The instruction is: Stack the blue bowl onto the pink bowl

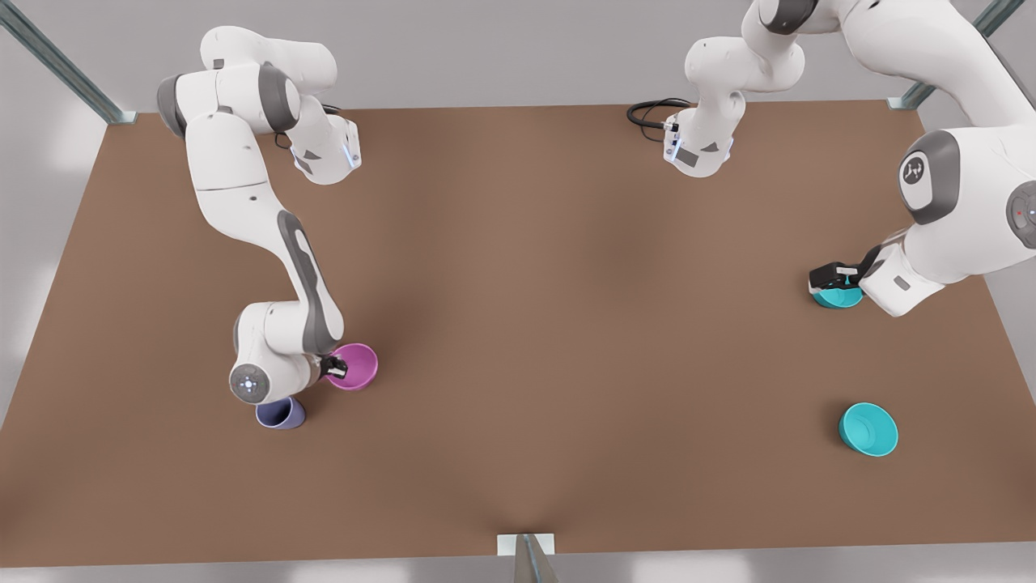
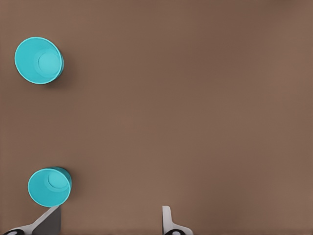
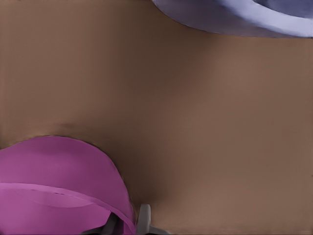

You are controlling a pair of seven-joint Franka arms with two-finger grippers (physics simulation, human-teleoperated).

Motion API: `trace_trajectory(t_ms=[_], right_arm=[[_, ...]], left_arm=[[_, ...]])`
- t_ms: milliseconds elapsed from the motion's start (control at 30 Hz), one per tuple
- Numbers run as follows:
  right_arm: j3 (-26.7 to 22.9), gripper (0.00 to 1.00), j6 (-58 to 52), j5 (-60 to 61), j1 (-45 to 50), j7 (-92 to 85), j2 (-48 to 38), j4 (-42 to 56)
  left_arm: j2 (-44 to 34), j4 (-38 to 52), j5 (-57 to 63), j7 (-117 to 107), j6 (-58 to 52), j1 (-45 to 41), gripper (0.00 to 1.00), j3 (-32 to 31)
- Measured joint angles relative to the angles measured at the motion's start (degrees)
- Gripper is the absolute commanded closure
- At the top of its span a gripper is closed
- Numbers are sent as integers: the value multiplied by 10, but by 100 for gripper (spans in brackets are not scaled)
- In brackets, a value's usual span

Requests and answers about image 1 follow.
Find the teal bowl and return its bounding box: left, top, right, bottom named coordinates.
left=812, top=275, right=865, bottom=309
left=839, top=402, right=899, bottom=457

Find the pink bowl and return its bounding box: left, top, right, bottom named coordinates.
left=325, top=343, right=379, bottom=392

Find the purple-blue bowl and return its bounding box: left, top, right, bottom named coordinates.
left=256, top=396, right=308, bottom=430

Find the silver frame post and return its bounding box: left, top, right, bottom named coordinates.
left=496, top=532, right=559, bottom=583
left=0, top=0, right=138, bottom=126
left=887, top=0, right=1026, bottom=111

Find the black cable loop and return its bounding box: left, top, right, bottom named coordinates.
left=626, top=98, right=694, bottom=144
left=273, top=103, right=344, bottom=152

